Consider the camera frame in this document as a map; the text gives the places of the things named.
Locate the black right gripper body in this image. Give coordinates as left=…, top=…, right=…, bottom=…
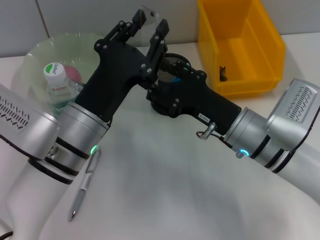
left=149, top=70, right=243, bottom=136

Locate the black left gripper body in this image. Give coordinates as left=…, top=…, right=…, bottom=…
left=74, top=37, right=154, bottom=124

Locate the clear plastic ruler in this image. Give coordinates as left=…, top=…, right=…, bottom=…
left=138, top=4, right=161, bottom=48

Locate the green plastic wrapper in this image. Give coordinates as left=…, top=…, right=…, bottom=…
left=219, top=65, right=229, bottom=82

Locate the pink peach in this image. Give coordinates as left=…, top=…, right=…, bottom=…
left=64, top=65, right=82, bottom=83

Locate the clear water bottle green label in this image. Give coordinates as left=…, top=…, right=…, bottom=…
left=43, top=62, right=85, bottom=118

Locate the grey silver ballpoint pen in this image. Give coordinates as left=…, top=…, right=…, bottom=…
left=68, top=146, right=103, bottom=222

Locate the black mesh pen holder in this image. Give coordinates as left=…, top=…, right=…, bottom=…
left=149, top=53, right=191, bottom=116

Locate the translucent green fruit plate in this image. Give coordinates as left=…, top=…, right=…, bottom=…
left=21, top=32, right=111, bottom=118

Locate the yellow plastic bin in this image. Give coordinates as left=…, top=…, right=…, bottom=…
left=197, top=0, right=287, bottom=97

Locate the right gripper cable with plug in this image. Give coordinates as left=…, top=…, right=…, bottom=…
left=196, top=121, right=245, bottom=160

